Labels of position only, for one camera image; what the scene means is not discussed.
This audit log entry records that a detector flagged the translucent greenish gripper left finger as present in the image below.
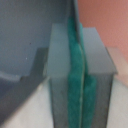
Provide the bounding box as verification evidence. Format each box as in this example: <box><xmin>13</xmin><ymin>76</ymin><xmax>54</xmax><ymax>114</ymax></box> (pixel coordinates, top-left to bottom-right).
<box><xmin>47</xmin><ymin>18</ymin><xmax>83</xmax><ymax>128</ymax></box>

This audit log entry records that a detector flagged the grey toy pot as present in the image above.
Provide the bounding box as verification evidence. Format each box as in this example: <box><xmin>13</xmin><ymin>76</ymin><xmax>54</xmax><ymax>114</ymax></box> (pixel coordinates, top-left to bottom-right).
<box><xmin>0</xmin><ymin>0</ymin><xmax>78</xmax><ymax>122</ymax></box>

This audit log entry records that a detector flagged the translucent greenish gripper right finger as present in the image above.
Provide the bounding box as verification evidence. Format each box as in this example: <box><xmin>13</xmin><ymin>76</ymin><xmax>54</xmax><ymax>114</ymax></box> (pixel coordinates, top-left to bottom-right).
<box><xmin>79</xmin><ymin>26</ymin><xmax>117</xmax><ymax>128</ymax></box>

